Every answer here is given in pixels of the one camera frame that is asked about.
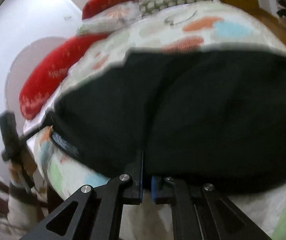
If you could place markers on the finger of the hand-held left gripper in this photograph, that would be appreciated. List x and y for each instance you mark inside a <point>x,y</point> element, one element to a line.
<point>36,126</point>

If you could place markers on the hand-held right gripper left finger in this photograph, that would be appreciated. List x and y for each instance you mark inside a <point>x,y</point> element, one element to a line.
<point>141,172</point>

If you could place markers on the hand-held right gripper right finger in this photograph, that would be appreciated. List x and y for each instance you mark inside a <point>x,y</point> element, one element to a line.
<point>154,188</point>

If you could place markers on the black pants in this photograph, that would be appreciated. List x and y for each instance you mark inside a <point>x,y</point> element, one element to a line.
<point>207,105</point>

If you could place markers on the person's left forearm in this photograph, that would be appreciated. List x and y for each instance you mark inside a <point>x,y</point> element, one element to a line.
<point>20,212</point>

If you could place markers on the long red pillow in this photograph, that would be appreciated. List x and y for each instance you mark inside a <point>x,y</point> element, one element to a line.
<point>108,1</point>
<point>48,72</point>

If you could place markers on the round pink headboard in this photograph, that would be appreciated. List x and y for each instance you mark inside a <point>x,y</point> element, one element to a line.
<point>20,65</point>

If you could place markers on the floral white pillow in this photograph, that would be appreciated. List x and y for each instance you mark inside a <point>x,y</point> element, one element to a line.
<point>108,20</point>

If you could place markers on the heart-printed white blanket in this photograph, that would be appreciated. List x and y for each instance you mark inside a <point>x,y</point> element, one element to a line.
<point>158,30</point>

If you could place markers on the olive dotted pillow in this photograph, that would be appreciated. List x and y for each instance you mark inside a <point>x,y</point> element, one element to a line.
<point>172,0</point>

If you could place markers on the white wall socket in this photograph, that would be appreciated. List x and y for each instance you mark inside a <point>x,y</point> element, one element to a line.
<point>68,17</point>

